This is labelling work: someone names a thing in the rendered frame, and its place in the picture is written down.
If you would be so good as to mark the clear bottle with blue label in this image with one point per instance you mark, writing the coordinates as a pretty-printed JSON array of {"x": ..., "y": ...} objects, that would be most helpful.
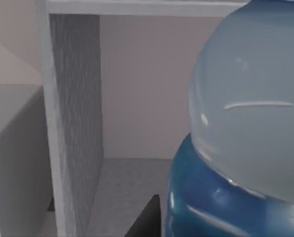
[{"x": 245, "y": 138}]

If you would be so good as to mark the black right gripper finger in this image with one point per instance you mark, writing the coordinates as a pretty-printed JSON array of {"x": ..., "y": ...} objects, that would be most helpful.
[{"x": 149, "y": 219}]

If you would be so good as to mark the grey open cabinet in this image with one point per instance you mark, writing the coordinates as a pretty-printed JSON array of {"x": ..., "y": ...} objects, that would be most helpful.
[{"x": 75, "y": 123}]

